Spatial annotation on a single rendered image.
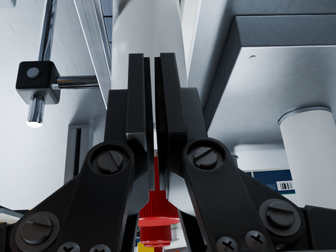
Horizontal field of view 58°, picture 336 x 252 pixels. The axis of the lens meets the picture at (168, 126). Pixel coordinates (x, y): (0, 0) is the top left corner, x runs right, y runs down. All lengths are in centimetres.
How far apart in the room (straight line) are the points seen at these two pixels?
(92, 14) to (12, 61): 30
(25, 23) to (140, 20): 24
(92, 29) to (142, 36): 4
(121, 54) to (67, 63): 28
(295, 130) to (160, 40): 39
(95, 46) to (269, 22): 25
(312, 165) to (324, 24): 21
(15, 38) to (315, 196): 48
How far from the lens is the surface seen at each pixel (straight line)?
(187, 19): 28
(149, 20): 21
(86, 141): 64
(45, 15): 33
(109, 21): 33
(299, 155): 54
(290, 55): 42
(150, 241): 32
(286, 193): 74
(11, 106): 62
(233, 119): 55
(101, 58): 24
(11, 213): 213
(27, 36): 44
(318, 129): 55
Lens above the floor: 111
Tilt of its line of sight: 25 degrees down
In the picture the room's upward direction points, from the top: 176 degrees clockwise
